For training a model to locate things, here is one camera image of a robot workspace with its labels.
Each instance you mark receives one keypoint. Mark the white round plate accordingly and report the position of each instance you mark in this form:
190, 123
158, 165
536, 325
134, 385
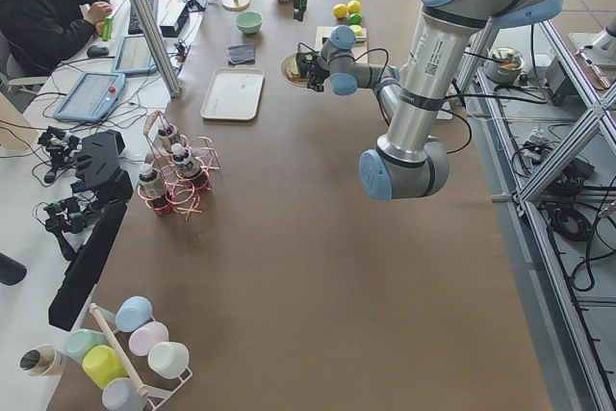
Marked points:
301, 83

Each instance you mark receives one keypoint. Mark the bread slice top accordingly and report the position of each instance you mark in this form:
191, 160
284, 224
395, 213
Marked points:
291, 69

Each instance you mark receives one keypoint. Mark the cream rabbit tray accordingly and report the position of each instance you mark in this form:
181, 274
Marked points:
233, 94

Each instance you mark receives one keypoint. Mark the yellow lemon lower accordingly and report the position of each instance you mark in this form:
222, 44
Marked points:
340, 11

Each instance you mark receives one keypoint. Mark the yellow lemon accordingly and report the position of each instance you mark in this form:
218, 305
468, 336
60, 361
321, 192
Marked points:
340, 11
353, 6

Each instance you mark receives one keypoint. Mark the yellow lemon upper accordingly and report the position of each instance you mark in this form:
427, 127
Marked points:
353, 6

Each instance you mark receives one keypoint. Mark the green bowl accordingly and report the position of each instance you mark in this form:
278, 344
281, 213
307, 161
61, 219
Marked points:
249, 23

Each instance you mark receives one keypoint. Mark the wooden cutting board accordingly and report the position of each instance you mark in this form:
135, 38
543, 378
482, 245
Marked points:
359, 49

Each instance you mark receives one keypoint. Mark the green lime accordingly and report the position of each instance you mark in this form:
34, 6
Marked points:
355, 19

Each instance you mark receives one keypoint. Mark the half lemon slice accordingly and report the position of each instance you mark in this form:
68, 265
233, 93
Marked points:
357, 30

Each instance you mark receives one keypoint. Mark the grey folded cloth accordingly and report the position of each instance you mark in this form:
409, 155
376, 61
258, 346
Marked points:
241, 54

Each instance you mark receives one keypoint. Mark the tea bottle lower left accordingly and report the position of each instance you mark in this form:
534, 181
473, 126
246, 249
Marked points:
186, 164

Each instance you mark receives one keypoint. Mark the tea bottle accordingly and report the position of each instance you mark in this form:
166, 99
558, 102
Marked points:
186, 164
168, 136
154, 188

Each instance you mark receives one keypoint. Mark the tea bottle upper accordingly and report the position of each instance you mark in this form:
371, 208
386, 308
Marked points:
168, 136

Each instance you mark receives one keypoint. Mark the blue teach pendant far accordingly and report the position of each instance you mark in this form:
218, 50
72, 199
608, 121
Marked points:
133, 57

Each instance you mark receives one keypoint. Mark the blue teach pendant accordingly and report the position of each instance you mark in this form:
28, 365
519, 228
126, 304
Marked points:
92, 97
133, 57

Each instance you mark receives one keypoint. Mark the tea bottle lower right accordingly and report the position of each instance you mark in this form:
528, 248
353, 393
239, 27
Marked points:
154, 188

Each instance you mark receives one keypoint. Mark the steel pot with food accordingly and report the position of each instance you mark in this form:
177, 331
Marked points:
504, 65

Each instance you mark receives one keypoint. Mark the black computer mouse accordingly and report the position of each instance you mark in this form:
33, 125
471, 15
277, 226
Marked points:
97, 51

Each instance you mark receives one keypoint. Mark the blue teach pendant near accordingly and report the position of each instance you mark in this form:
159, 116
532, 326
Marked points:
92, 97

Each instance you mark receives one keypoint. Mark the seated person black jacket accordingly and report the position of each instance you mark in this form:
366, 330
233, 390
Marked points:
43, 33

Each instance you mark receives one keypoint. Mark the blue cup top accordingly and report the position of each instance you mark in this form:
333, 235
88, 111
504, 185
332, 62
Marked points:
133, 313

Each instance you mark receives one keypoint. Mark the pink cup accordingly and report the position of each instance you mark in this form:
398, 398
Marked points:
143, 339

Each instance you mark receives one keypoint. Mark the white cup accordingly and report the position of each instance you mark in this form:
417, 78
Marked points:
168, 359

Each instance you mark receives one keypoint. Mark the black bar device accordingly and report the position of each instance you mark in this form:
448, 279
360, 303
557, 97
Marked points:
84, 272

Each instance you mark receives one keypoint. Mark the mint green cup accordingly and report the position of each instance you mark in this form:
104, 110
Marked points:
81, 341

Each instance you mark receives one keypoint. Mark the yellow cup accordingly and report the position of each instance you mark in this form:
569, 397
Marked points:
102, 365

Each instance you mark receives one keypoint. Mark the grey blue cup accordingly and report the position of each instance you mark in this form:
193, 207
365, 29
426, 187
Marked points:
121, 395

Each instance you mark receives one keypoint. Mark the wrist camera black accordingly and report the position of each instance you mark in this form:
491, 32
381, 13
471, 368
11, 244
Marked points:
304, 57

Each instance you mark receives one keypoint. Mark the copper wire bottle rack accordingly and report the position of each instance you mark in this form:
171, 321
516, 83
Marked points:
183, 194

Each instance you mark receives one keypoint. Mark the aluminium frame post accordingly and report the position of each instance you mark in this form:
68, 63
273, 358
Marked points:
156, 46

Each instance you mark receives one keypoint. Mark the black bracket stand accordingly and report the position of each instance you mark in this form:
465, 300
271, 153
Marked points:
97, 168

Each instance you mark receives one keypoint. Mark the white wire cup rack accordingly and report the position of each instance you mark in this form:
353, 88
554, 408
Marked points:
160, 390

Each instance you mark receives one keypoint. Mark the wooden rack handle rod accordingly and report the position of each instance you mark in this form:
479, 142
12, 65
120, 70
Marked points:
97, 314

